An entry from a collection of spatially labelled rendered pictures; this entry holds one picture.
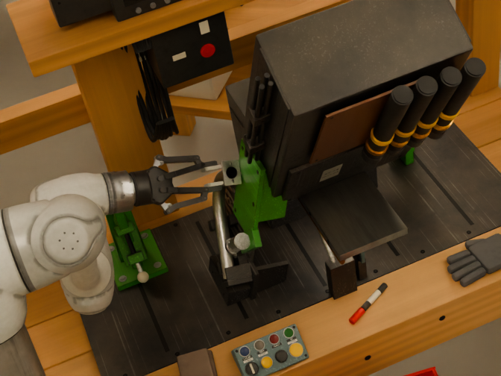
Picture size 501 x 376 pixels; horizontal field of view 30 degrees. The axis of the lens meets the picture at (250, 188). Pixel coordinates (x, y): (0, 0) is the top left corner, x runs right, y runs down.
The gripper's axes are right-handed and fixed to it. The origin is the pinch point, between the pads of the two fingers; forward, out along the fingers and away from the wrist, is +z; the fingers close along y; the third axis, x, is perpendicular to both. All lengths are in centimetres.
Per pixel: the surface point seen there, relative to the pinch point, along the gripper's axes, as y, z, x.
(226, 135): 30, 67, 180
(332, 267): -24.7, 20.4, -5.1
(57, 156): 36, 0, 211
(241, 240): -15.1, 2.1, -0.2
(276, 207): -9.4, 10.1, -4.7
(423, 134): -1.2, 31.5, -35.0
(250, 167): 0.0, 4.3, -8.4
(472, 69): 7, 30, -57
